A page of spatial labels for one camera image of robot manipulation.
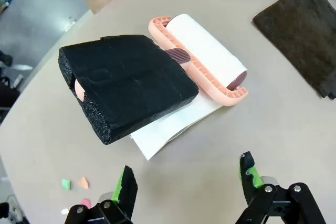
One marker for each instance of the green paper scrap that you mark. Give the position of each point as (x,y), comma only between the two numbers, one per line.
(66,184)

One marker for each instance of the dark brown towel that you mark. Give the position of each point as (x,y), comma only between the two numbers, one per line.
(296,24)

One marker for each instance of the pink lint roller white roll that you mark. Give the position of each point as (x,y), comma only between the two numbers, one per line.
(204,48)

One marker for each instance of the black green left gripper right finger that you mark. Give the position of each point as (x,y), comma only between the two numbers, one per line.
(252,182)

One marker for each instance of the white paper scrap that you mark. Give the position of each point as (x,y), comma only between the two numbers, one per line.
(64,211)

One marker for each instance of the dark maroon bag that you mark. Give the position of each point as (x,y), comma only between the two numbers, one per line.
(8,95)

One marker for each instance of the pink paper scrap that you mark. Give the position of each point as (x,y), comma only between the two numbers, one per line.
(86,203)

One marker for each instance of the white folding stand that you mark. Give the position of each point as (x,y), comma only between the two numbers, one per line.
(157,134)

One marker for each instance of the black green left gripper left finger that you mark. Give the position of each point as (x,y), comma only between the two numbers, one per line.
(128,190)

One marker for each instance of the orange paper scrap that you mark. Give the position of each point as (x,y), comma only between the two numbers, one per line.
(83,182)

